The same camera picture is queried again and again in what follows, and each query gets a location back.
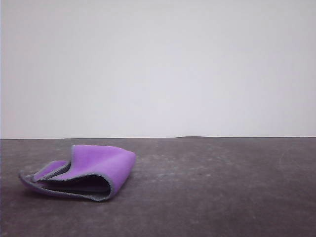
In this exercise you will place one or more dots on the grey table cloth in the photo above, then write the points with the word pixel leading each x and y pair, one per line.
pixel 209 197

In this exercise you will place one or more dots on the purple towel with grey hem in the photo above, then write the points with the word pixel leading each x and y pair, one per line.
pixel 98 163

